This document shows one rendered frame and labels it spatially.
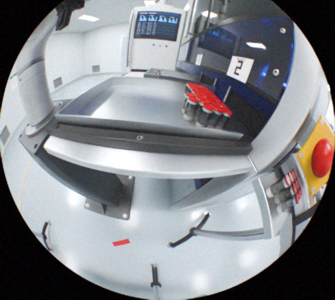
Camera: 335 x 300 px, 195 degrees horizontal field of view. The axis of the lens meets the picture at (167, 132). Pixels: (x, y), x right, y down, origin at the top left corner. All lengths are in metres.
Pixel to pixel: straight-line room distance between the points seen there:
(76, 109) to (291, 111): 0.40
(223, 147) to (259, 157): 0.08
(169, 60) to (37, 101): 0.99
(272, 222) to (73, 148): 0.34
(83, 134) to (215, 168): 0.19
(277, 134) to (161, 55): 1.01
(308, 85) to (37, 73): 0.54
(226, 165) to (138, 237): 0.94
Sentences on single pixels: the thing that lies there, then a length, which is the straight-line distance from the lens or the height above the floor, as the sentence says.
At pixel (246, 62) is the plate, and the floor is 1.04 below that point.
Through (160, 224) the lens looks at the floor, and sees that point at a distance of 1.00.
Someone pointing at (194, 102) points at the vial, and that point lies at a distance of 0.18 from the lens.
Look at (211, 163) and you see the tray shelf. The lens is 0.15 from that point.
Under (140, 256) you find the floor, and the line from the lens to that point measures 1.08.
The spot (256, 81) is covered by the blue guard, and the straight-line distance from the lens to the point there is 0.24.
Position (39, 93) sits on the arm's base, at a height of 0.95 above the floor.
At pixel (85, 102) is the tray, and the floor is 0.89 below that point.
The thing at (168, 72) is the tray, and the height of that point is 0.90.
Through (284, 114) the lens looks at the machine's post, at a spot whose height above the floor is 0.99.
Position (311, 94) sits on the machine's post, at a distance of 0.19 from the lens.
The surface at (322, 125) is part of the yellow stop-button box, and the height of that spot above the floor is 1.02.
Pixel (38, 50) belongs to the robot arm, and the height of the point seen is 1.08.
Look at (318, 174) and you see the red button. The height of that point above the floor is 0.98.
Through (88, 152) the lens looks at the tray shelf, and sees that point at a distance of 0.16.
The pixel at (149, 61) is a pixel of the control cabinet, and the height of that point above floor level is 0.94.
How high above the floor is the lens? 0.99
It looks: 42 degrees down
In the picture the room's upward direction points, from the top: 12 degrees clockwise
